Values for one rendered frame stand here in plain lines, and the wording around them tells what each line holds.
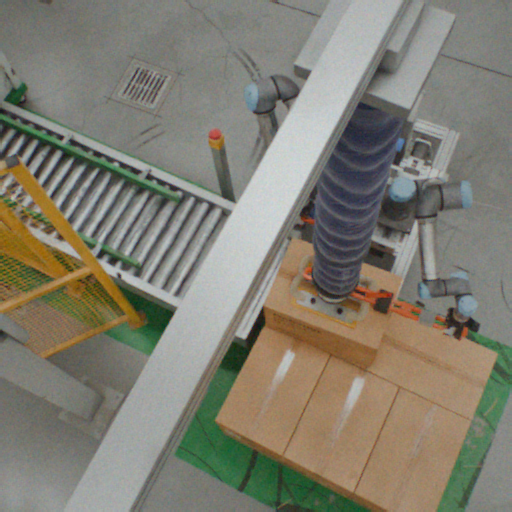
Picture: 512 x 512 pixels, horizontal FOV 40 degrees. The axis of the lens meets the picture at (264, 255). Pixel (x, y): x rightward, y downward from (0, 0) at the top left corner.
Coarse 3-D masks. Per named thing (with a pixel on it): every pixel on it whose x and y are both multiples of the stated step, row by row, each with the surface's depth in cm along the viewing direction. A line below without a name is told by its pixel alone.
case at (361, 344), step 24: (288, 264) 353; (288, 288) 349; (312, 288) 348; (384, 288) 347; (264, 312) 356; (288, 312) 344; (312, 336) 361; (336, 336) 343; (360, 336) 338; (360, 360) 367
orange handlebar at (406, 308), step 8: (312, 224) 347; (304, 272) 337; (360, 288) 333; (352, 296) 332; (360, 296) 331; (400, 304) 329; (408, 304) 328; (400, 312) 327; (408, 312) 327; (416, 320) 327; (440, 320) 326; (440, 328) 324; (464, 336) 323
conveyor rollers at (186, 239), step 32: (0, 128) 437; (0, 192) 420; (64, 192) 418; (96, 192) 417; (128, 192) 416; (32, 224) 414; (96, 224) 410; (128, 224) 409; (160, 224) 408; (192, 224) 407; (224, 224) 406; (96, 256) 406; (160, 256) 401; (192, 256) 400; (160, 288) 395
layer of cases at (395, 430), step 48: (288, 336) 381; (384, 336) 379; (432, 336) 377; (240, 384) 373; (288, 384) 372; (336, 384) 370; (384, 384) 369; (432, 384) 368; (480, 384) 367; (240, 432) 364; (288, 432) 363; (336, 432) 362; (384, 432) 360; (432, 432) 359; (336, 480) 353; (384, 480) 352; (432, 480) 351
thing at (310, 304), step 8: (304, 288) 346; (312, 296) 344; (296, 304) 343; (304, 304) 343; (312, 304) 342; (336, 304) 342; (344, 304) 342; (312, 312) 342; (320, 312) 341; (336, 312) 340; (344, 312) 341; (336, 320) 340; (344, 320) 339; (352, 320) 339
